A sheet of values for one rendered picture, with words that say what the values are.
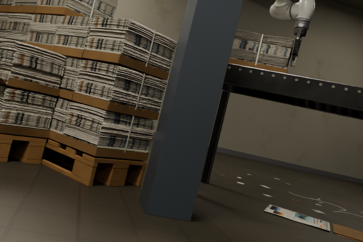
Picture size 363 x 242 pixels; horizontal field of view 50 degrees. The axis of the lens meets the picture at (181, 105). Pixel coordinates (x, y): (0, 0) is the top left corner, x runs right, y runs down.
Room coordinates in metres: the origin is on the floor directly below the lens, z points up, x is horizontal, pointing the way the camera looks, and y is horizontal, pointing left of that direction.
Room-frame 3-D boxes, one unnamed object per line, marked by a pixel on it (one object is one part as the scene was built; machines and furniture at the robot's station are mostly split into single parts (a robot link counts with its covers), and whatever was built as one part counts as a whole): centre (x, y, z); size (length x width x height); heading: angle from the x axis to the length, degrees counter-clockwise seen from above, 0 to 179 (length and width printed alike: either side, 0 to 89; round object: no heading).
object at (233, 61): (2.53, -0.31, 0.83); 0.29 x 0.16 x 0.04; 165
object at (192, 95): (1.75, -0.03, 0.50); 0.20 x 0.20 x 1.00; 14
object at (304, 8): (2.43, -0.61, 1.27); 0.13 x 0.11 x 0.16; 47
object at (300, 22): (2.42, -0.62, 1.16); 0.09 x 0.09 x 0.06
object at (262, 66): (2.47, -0.52, 0.83); 0.29 x 0.16 x 0.04; 165
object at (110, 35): (2.37, 0.68, 0.42); 1.17 x 0.39 x 0.83; 52
